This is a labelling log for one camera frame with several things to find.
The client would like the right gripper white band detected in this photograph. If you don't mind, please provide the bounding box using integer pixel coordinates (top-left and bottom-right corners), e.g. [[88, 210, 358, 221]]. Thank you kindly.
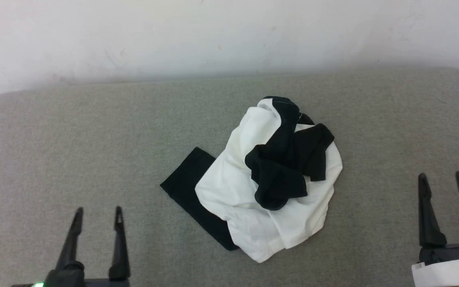
[[411, 171, 459, 287]]

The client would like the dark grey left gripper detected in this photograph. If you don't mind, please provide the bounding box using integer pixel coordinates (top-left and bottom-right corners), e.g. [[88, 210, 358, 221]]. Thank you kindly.
[[10, 206, 131, 287]]

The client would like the white and black t-shirt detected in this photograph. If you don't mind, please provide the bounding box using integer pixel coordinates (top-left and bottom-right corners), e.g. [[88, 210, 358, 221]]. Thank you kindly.
[[160, 96, 343, 263]]

